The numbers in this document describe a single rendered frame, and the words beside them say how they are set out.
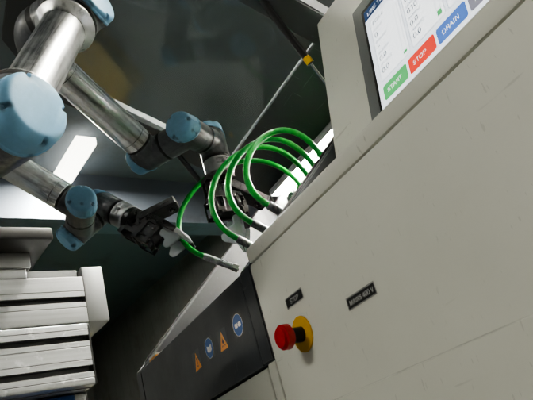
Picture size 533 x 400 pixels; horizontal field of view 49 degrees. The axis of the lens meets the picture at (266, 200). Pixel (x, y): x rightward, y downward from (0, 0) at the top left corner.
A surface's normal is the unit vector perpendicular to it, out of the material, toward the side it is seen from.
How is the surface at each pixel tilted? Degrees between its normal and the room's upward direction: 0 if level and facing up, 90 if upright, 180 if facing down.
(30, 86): 97
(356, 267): 90
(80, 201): 90
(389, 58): 76
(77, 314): 90
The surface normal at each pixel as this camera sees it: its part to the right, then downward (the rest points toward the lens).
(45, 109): 0.84, -0.33
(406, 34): -0.90, -0.18
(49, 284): 0.55, -0.48
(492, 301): -0.86, 0.02
